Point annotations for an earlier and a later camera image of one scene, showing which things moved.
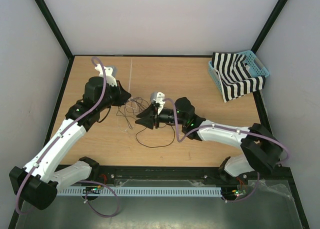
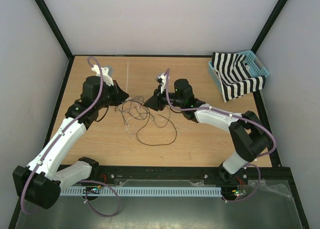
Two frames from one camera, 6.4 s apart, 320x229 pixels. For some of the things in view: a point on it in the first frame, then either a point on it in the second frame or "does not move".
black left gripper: (122, 95) does not move
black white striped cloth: (234, 78) does not move
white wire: (133, 108) -> (141, 113)
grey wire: (131, 109) does not move
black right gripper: (151, 116) -> (155, 102)
